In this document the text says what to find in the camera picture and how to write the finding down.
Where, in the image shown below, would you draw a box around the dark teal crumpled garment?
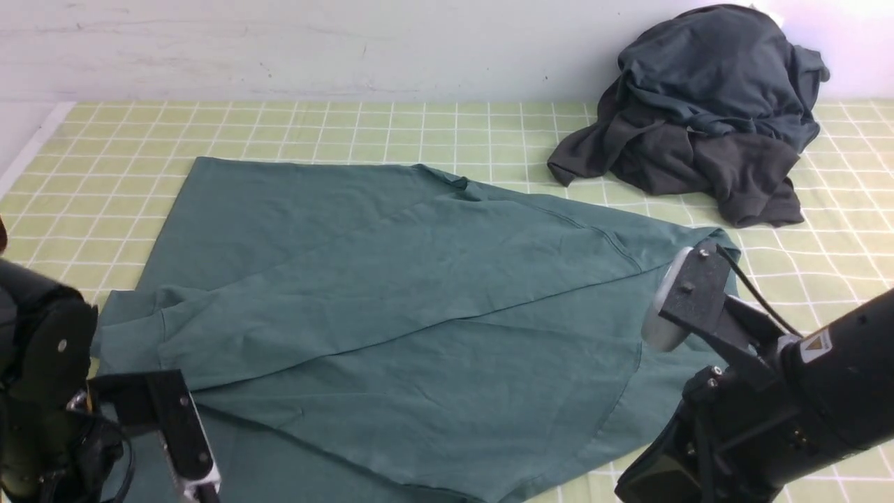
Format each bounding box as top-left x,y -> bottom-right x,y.
617,4 -> 830,152

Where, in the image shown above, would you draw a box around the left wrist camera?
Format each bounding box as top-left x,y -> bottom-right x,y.
87,370 -> 221,502

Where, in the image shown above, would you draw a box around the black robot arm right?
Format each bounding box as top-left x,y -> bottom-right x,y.
614,292 -> 892,502

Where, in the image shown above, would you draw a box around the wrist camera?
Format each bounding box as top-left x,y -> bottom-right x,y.
641,241 -> 783,386
87,370 -> 221,502

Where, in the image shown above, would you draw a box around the dark grey crumpled garment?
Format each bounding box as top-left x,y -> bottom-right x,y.
547,82 -> 804,227

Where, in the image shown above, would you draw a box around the green checkered tablecloth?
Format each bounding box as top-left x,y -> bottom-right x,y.
2,101 -> 893,333

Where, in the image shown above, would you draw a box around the black right camera cable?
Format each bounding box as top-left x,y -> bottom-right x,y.
716,245 -> 804,337

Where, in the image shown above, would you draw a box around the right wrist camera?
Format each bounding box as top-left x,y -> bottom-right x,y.
641,241 -> 783,386

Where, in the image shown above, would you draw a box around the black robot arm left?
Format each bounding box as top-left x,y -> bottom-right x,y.
1,260 -> 127,502

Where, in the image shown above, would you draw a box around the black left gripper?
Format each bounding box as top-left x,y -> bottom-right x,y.
2,391 -> 140,502

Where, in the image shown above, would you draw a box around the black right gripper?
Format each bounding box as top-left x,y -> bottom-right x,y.
614,368 -> 825,502

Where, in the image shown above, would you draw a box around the green long-sleeve top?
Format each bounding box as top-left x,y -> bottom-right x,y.
94,157 -> 740,502

